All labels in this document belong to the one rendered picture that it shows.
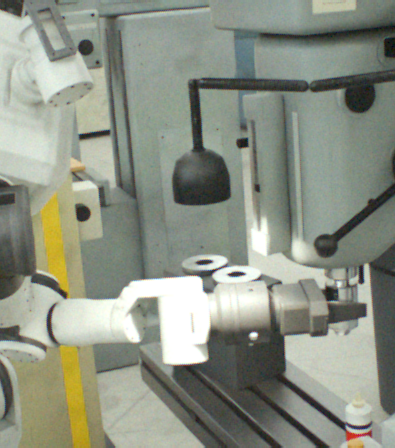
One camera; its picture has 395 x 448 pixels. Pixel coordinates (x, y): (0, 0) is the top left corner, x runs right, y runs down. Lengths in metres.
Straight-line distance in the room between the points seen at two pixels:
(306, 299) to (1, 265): 0.42
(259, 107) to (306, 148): 0.08
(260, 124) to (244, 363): 0.61
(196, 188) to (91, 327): 0.33
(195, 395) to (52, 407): 1.54
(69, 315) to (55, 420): 1.85
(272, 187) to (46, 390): 2.05
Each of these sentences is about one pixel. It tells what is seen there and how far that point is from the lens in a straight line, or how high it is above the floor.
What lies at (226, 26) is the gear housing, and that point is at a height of 1.64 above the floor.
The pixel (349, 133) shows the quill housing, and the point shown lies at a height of 1.50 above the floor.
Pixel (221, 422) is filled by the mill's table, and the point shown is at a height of 0.97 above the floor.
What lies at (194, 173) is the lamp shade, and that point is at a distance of 1.02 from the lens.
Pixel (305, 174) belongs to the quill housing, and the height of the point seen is 1.45.
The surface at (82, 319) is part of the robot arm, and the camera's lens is 1.27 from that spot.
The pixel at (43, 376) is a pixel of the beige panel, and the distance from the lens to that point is 3.03.
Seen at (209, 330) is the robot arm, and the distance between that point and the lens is 1.20.
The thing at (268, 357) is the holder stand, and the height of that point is 1.01.
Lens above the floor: 1.71
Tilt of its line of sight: 16 degrees down
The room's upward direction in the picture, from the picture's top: 5 degrees counter-clockwise
